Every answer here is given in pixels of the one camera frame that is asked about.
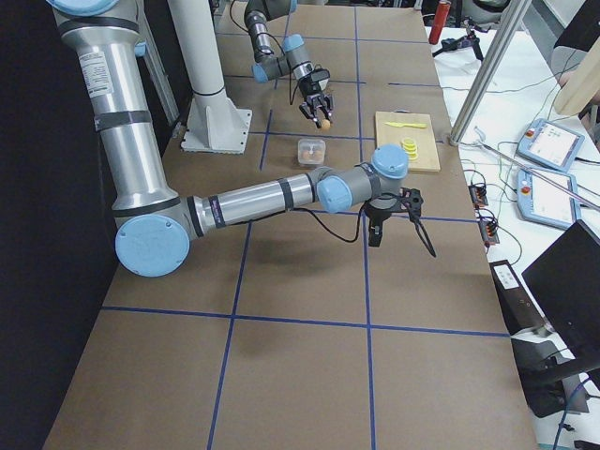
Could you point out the upper teach pendant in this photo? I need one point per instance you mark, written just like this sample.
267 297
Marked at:
550 145

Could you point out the clear plastic egg box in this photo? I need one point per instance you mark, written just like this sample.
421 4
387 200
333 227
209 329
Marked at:
317 147

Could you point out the black power box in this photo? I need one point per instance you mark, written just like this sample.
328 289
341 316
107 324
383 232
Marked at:
518 309

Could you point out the black monitor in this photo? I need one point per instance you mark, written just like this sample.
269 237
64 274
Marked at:
564 282

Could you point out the wooden plank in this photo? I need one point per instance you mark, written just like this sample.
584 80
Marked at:
582 85

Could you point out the yellow plastic knife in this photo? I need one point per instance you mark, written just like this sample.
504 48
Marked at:
406 125

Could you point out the black small tripod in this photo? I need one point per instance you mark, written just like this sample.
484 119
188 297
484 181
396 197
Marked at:
470 40

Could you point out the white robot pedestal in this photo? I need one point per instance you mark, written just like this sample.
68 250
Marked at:
214 124

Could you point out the aluminium frame post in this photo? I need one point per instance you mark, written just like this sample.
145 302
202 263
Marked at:
499 45

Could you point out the yellow sliced toy food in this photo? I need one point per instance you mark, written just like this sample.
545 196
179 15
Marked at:
410 147

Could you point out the lower teach pendant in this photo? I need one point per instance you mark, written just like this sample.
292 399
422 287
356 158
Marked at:
540 202

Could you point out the wooden cutting board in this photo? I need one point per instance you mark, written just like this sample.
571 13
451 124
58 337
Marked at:
414 133

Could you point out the teach pendant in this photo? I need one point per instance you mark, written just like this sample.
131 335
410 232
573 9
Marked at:
550 145
540 202

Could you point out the upper orange circuit board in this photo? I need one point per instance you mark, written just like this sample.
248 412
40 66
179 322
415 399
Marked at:
478 194

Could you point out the orange circuit board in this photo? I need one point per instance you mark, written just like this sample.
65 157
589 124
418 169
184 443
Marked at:
478 194
488 227

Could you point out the lower orange circuit board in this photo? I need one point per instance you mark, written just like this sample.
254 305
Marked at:
488 227

